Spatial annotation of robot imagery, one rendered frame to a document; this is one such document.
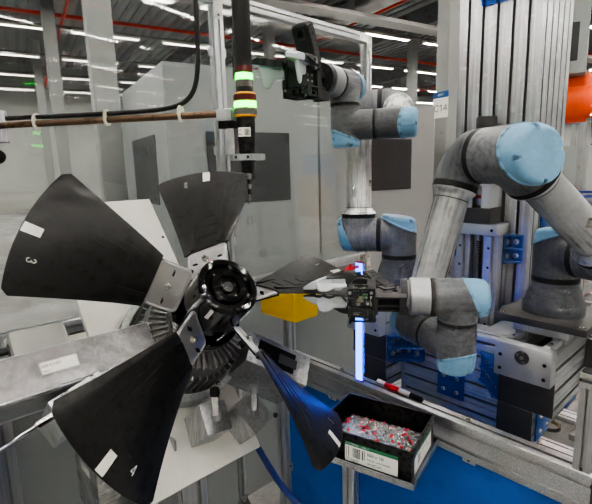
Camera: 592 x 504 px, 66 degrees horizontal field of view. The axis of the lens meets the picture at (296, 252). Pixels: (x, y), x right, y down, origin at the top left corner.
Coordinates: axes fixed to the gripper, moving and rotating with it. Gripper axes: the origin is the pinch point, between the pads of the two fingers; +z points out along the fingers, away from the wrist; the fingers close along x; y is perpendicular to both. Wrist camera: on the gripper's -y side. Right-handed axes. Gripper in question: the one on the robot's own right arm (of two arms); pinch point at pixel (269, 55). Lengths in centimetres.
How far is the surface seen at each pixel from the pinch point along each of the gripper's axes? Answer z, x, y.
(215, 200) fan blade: 5.2, 12.6, 29.3
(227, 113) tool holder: 10.7, 2.0, 12.0
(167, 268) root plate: 24.5, 5.8, 40.3
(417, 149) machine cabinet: -434, 145, 5
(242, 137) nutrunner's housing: 9.7, -0.7, 16.6
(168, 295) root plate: 24, 6, 45
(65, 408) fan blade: 50, -5, 53
